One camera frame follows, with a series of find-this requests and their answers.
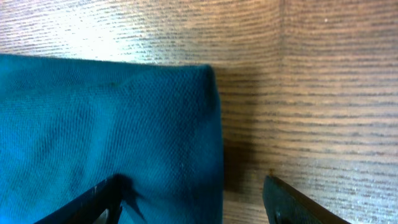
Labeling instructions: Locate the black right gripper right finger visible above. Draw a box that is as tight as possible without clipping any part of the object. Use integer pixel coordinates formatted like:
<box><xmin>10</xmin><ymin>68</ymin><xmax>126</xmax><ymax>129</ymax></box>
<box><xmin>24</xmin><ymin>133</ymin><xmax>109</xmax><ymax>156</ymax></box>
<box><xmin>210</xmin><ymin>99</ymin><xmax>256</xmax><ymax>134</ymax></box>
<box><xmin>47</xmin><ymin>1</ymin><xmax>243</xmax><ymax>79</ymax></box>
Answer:
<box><xmin>262</xmin><ymin>175</ymin><xmax>349</xmax><ymax>224</ymax></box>

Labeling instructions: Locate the blue polo shirt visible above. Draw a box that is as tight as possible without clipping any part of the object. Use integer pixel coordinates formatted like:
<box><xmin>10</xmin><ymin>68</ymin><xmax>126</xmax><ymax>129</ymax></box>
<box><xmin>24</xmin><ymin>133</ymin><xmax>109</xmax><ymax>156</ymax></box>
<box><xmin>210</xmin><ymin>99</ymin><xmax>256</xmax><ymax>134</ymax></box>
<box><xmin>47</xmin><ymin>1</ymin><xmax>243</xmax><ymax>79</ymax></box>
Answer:
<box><xmin>1</xmin><ymin>55</ymin><xmax>224</xmax><ymax>223</ymax></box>

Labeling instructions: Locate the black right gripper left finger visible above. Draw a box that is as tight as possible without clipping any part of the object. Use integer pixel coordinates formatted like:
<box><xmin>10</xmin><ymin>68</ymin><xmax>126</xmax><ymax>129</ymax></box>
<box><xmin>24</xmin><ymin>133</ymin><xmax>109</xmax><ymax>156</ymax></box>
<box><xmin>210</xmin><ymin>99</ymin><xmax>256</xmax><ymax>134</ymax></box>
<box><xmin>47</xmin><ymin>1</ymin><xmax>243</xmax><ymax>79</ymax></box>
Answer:
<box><xmin>36</xmin><ymin>175</ymin><xmax>123</xmax><ymax>224</ymax></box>

